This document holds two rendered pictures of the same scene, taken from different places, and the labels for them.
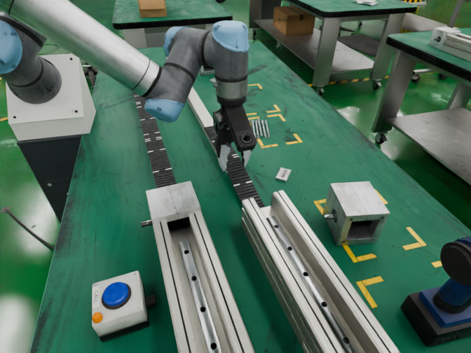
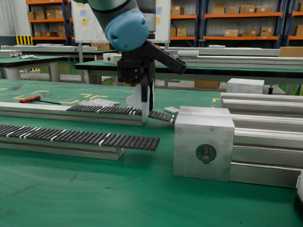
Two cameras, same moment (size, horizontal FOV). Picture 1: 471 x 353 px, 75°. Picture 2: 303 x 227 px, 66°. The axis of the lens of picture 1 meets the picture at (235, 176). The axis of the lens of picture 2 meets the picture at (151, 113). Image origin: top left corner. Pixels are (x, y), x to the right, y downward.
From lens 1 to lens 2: 0.69 m
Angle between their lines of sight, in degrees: 55
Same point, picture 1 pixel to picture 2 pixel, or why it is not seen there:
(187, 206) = (222, 111)
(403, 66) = (92, 82)
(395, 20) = (54, 66)
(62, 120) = not seen: outside the picture
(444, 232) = not seen: hidden behind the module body
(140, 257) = (236, 198)
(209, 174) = (131, 131)
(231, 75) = (153, 6)
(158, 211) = (221, 122)
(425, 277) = not seen: hidden behind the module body
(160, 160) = (83, 136)
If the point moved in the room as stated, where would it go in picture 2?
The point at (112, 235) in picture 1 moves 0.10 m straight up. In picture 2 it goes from (176, 216) to (179, 146)
